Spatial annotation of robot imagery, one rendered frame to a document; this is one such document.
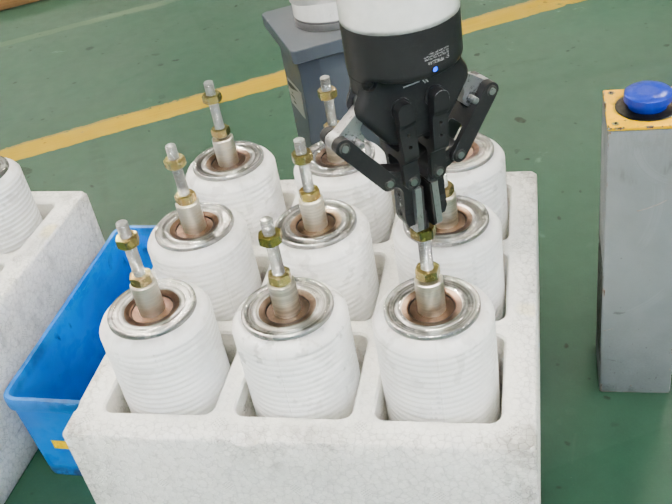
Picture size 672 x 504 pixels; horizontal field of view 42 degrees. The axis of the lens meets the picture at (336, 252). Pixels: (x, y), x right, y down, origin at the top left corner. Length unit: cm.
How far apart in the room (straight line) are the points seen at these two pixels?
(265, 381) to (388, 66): 29
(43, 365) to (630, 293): 61
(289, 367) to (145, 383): 13
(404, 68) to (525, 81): 104
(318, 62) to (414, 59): 53
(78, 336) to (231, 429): 36
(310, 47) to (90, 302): 39
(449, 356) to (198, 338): 21
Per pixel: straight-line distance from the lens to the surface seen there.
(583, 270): 113
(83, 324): 106
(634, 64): 161
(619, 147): 79
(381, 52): 54
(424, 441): 69
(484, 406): 72
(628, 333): 92
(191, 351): 73
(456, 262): 75
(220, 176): 90
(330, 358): 70
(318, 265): 77
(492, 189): 87
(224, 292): 83
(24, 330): 101
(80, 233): 110
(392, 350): 67
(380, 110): 57
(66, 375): 104
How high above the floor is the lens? 70
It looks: 36 degrees down
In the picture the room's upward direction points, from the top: 11 degrees counter-clockwise
